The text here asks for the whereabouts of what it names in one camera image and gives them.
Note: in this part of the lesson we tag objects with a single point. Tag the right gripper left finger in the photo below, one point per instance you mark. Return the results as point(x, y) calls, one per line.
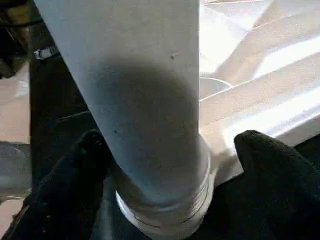
point(67, 195)

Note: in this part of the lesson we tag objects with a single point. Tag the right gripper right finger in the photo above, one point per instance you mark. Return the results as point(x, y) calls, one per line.
point(282, 195)

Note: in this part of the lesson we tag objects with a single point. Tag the white plastic table top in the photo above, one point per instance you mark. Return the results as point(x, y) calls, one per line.
point(262, 87)

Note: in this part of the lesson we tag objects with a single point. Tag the white plastic table leg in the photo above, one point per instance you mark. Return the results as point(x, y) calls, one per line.
point(137, 87)

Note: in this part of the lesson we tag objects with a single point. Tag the white plastic upturned table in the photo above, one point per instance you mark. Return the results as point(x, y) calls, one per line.
point(57, 100)

